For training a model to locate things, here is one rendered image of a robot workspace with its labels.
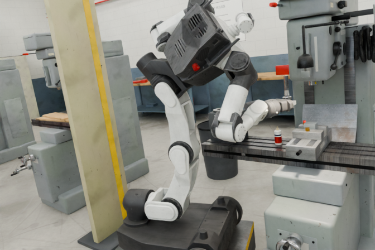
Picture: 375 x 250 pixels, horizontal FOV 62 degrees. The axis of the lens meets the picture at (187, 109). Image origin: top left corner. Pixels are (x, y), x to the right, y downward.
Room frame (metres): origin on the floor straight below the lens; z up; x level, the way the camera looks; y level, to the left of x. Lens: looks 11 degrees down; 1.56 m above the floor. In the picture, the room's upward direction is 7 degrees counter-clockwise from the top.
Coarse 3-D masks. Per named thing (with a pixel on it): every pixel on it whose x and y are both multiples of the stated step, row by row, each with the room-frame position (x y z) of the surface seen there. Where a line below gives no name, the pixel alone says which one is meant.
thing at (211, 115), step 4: (220, 108) 2.04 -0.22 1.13; (212, 112) 2.01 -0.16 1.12; (216, 112) 1.99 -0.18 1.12; (208, 116) 2.00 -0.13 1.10; (212, 116) 1.99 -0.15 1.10; (212, 120) 1.99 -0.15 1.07; (212, 136) 2.00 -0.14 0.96; (212, 140) 2.00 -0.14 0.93; (216, 140) 1.98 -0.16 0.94; (220, 140) 1.96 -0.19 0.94
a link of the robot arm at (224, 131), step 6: (246, 120) 1.37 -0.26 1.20; (222, 126) 1.28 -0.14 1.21; (228, 126) 1.26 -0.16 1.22; (246, 126) 1.34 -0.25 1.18; (216, 132) 1.29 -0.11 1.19; (222, 132) 1.27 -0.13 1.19; (228, 132) 1.25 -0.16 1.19; (246, 132) 1.34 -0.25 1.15; (222, 138) 1.29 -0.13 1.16; (228, 138) 1.26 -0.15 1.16
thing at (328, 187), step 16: (272, 176) 1.54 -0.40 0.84; (288, 176) 1.49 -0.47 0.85; (304, 176) 1.46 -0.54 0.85; (320, 176) 1.44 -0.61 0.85; (336, 176) 1.41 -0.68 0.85; (352, 176) 1.57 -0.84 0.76; (288, 192) 1.49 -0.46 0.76; (304, 192) 1.44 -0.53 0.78; (320, 192) 1.39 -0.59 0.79; (336, 192) 1.35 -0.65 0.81
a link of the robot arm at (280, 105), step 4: (268, 100) 1.52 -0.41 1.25; (272, 100) 1.53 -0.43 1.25; (276, 100) 1.53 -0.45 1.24; (280, 100) 1.57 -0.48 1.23; (284, 100) 1.56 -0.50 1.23; (288, 100) 1.54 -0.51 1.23; (276, 104) 1.51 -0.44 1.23; (280, 104) 1.53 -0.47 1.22; (284, 104) 1.53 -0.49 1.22; (288, 104) 1.54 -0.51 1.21; (292, 104) 1.54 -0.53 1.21; (276, 108) 1.50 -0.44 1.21; (280, 108) 1.51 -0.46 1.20; (284, 108) 1.53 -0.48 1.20; (288, 108) 1.54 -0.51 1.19; (276, 112) 1.50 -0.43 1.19; (272, 116) 1.51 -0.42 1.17
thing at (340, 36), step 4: (340, 20) 1.71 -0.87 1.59; (340, 24) 1.66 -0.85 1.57; (344, 24) 1.76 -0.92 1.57; (344, 28) 1.76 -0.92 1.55; (336, 32) 1.66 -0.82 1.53; (340, 32) 1.66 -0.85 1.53; (344, 32) 1.75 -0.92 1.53; (336, 36) 1.66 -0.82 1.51; (340, 36) 1.66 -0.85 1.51; (344, 36) 1.76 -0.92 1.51; (336, 40) 1.66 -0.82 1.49; (340, 40) 1.66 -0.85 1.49; (344, 40) 1.75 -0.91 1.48; (344, 44) 1.73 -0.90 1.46; (344, 48) 1.73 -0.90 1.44; (344, 52) 1.72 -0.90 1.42; (340, 56) 1.66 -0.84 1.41; (344, 56) 1.74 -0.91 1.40; (340, 60) 1.66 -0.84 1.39; (344, 60) 1.74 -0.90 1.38; (336, 64) 1.66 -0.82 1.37; (340, 64) 1.66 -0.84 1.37; (344, 64) 1.74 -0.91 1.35
